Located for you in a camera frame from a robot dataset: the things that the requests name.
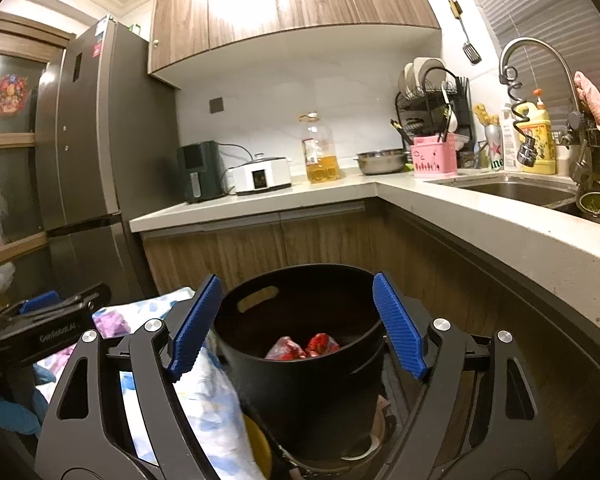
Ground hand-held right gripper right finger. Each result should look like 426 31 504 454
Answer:
372 272 556 480

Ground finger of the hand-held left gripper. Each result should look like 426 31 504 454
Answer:
0 282 112 332

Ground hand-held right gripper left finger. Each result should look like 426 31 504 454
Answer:
34 273 223 480

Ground pink plastic wrapper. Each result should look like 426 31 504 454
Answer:
265 336 307 360

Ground black plastic trash bin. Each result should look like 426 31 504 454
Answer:
212 263 386 463

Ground person's left hand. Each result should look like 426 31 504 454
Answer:
0 362 56 436

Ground white plastic bag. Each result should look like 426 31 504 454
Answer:
0 260 17 306

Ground pink crumpled tissue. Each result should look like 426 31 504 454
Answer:
96 310 131 338

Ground floral printed cloth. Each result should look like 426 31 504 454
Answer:
32 287 266 480

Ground brown cardboard scrap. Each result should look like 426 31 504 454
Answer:
340 395 398 463

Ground wooden glass door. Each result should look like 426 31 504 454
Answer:
0 15 76 286

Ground yellow round object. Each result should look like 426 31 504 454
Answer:
244 414 273 478

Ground dark green air fryer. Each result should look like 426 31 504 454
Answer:
176 141 227 204

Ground grey refrigerator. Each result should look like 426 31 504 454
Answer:
34 19 181 306

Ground white electric cooker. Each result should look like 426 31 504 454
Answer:
231 154 293 196

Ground stainless steel bowl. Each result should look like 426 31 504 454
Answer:
355 148 410 176

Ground pink utensil holder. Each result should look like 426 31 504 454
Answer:
412 135 457 178

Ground stainless steel sink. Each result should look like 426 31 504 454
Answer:
437 172 600 231

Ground cooking oil bottle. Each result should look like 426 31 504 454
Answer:
299 112 341 184

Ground black kitchen utensil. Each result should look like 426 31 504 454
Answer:
390 119 415 145

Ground green beer can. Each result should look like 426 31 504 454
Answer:
484 124 504 172

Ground red floral door decoration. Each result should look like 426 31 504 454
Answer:
0 74 29 118

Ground white ladle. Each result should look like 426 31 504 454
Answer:
441 84 458 133

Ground black dish rack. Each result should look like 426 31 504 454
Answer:
394 66 476 170

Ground coiled faucet sprayer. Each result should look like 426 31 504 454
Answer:
501 66 537 167

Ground white plastic bottle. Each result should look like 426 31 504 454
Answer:
500 104 522 171

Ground round sink strainer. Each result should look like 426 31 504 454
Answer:
577 191 600 218

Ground yellow detergent bottle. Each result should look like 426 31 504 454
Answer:
519 90 557 175

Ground small white plate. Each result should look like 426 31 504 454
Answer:
399 62 416 98

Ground large white plate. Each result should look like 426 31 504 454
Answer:
412 57 447 96

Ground black slotted spatula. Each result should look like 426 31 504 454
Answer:
448 0 482 65

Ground pink dish cloth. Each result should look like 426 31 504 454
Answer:
574 71 600 136

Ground steel kitchen faucet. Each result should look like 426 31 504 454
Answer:
499 37 593 186

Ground wooden upper cabinet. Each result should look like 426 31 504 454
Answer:
147 0 442 75

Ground grey window blinds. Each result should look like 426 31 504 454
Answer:
457 0 600 131

